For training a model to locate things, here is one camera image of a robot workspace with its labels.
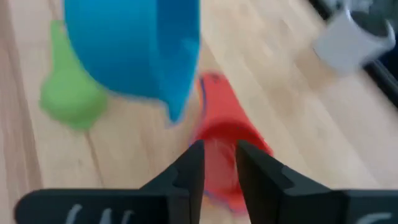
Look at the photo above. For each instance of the light blue measuring cup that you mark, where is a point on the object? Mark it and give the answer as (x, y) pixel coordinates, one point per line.
(130, 46)

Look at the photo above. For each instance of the red measuring cup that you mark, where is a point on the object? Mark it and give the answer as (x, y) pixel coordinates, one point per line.
(220, 109)

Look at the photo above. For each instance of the white plant pot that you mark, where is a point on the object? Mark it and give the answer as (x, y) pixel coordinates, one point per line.
(342, 46)

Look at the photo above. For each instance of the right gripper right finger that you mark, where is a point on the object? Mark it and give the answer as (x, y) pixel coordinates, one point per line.
(270, 199)

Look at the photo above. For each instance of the green measuring cup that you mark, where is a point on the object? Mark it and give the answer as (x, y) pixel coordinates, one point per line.
(71, 96)

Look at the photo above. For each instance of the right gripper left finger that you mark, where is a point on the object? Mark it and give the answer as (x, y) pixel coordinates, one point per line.
(183, 193)

